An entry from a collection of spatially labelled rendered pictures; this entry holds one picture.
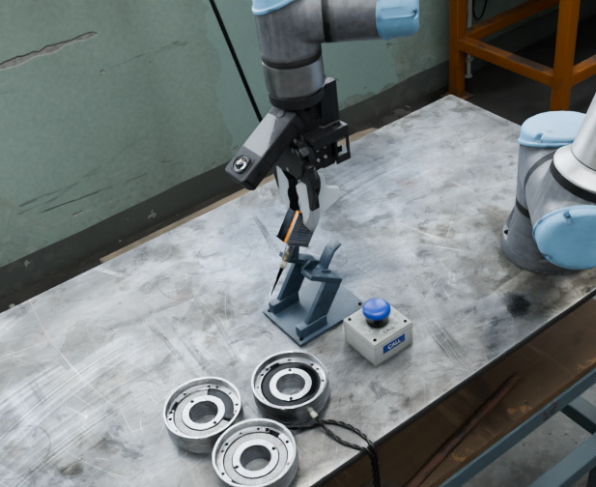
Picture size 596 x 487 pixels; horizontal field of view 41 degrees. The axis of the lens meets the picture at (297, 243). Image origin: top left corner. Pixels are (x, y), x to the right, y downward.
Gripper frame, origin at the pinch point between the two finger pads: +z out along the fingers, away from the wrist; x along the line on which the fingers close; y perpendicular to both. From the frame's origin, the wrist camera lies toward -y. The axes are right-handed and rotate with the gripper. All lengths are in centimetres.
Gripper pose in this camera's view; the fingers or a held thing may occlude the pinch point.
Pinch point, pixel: (300, 220)
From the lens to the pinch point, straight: 112.2
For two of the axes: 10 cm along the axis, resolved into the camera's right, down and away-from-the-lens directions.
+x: -5.9, -4.5, 6.8
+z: 1.2, 7.8, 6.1
